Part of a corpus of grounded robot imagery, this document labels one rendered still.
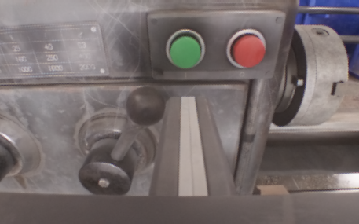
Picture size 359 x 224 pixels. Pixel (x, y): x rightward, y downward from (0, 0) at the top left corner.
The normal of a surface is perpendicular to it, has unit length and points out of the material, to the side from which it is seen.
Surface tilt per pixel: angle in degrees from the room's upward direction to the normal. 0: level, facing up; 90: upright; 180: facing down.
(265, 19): 90
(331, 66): 59
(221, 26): 90
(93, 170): 90
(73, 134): 90
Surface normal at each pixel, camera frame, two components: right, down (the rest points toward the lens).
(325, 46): -0.03, -0.33
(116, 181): -0.02, 0.52
